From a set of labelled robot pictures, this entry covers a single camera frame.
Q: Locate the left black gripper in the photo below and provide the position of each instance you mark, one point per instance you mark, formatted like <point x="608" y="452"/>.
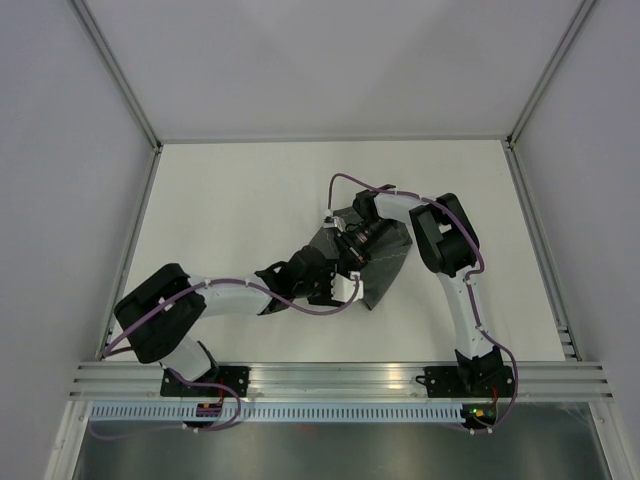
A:
<point x="325" y="299"/>

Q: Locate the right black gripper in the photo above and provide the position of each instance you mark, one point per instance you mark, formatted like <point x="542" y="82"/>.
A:
<point x="360" y="255"/>

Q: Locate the grey cloth napkin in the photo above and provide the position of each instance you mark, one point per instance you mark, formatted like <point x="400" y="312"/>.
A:
<point x="388" y="255"/>

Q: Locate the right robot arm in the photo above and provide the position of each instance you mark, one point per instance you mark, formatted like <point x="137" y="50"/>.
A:
<point x="449" y="247"/>

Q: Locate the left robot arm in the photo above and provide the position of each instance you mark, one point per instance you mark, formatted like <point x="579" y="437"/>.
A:
<point x="157" y="316"/>

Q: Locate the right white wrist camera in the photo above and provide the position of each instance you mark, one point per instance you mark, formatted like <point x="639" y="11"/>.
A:
<point x="332" y="221"/>

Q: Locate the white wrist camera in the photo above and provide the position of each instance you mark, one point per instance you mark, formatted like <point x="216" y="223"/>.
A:
<point x="332" y="221"/>
<point x="349" y="288"/>

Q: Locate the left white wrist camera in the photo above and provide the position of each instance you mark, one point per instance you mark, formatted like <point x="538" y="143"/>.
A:
<point x="349" y="288"/>

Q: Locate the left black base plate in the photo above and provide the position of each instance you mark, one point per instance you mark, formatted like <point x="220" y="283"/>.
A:
<point x="232" y="376"/>

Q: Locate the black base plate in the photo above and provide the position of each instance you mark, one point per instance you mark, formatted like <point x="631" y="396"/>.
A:
<point x="446" y="382"/>
<point x="232" y="376"/>

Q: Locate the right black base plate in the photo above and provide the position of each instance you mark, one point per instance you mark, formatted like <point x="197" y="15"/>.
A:
<point x="446" y="382"/>

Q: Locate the aluminium front rail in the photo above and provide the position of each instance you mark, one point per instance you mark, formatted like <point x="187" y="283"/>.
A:
<point x="561" y="382"/>

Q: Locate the white slotted cable duct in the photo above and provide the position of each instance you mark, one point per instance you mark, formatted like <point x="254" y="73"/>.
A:
<point x="279" y="412"/>

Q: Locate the left aluminium frame post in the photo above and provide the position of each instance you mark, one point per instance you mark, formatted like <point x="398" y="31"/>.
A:
<point x="97" y="38"/>

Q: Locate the aluminium frame post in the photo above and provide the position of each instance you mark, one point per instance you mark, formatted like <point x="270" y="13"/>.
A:
<point x="97" y="38"/>
<point x="569" y="37"/>

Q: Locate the right aluminium frame post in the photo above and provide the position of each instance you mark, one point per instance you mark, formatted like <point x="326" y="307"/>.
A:
<point x="569" y="37"/>

